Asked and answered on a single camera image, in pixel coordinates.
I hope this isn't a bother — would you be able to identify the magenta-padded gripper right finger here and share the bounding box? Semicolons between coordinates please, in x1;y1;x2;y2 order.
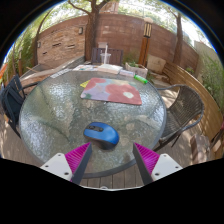
132;142;184;185

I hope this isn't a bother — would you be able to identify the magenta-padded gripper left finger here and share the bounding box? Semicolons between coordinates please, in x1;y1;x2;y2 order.
39;142;93;186

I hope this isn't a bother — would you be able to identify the blue computer mouse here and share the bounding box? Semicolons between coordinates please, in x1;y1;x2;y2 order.
83;121;120;151

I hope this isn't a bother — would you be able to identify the floral print mouse pad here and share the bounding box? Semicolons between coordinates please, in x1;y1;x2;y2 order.
80;77;143;106

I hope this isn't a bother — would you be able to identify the brown wicker patio chair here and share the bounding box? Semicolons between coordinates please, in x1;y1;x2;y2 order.
153;83;205;153

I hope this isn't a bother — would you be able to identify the yellow sticky note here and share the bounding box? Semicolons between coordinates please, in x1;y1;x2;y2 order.
79;79;91;89

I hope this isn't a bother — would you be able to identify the curved wooden slat fence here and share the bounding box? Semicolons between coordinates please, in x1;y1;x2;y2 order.
162;62;224;141

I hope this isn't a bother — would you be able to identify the white printed paper strip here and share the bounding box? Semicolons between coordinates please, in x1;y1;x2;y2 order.
49;68;73;79

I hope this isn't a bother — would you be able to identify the black metal patio chair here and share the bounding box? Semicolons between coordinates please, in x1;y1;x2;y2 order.
0;73;39;138

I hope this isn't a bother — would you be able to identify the small pale booklet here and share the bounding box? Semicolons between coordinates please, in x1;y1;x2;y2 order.
118;69;136;78

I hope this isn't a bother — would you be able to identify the white square planter with plant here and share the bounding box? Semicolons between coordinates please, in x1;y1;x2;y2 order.
125;62;149;79

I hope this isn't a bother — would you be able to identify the colourful printed magazine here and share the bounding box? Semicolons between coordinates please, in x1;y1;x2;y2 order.
72;63;100;72

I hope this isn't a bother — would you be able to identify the raised brick planter bed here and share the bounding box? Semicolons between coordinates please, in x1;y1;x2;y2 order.
19;54;86;81

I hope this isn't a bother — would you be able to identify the open book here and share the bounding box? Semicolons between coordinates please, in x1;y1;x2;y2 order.
97;63;124;75

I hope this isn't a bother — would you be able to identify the clear plastic cup with straw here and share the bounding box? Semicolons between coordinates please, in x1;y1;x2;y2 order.
99;44;112;65

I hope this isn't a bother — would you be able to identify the dark wooden slatted chair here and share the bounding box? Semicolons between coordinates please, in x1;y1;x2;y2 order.
90;47;124;66

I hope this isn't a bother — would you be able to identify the curved leaning tree trunk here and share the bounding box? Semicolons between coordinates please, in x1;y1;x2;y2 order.
31;9;54;66

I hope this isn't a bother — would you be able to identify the slim tree trunk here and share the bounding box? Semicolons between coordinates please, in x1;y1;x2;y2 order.
166;6;184;66

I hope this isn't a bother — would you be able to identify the forked tree trunk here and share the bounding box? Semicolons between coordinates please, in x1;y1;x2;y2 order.
68;0;111;63

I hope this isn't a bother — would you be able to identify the wooden garden lamp post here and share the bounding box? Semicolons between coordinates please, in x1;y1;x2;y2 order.
138;17;154;68

